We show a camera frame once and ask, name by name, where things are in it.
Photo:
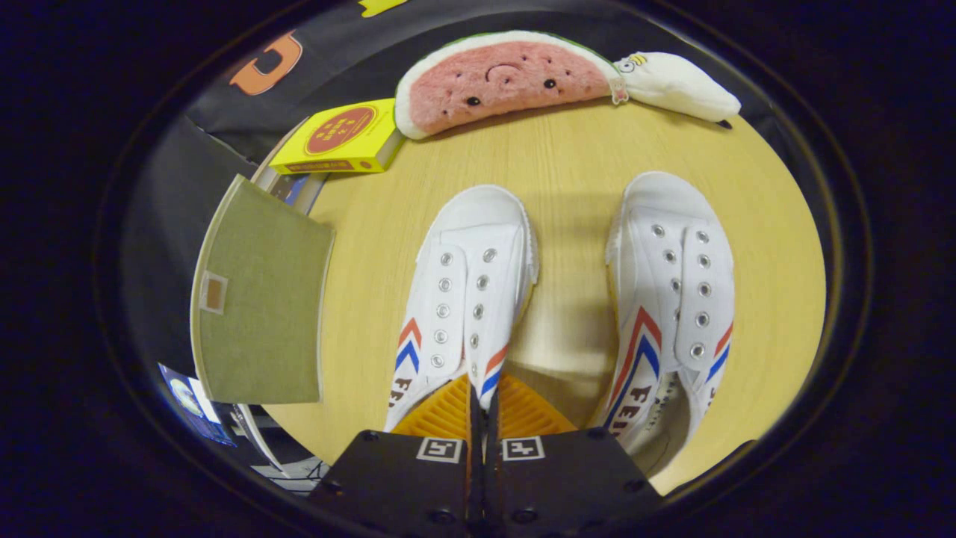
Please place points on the blue book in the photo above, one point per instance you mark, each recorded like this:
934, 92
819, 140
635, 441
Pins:
297, 190

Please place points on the green fabric storage box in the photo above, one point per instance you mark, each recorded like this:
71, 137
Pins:
261, 299

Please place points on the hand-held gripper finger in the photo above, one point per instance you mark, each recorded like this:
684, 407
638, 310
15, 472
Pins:
475, 486
493, 486

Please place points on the grey metal table frame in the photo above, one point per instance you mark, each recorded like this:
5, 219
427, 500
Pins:
287, 471

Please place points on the blue printed sheet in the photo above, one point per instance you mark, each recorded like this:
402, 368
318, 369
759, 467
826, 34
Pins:
196, 403

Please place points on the yellow book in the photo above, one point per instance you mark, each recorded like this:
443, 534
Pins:
340, 138

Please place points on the white canvas shoe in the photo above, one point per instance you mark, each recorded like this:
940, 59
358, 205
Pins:
478, 246
672, 239

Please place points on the watermelon slice plush toy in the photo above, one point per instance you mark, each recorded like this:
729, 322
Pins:
508, 82

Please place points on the white plush toy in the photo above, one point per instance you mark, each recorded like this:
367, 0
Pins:
680, 86

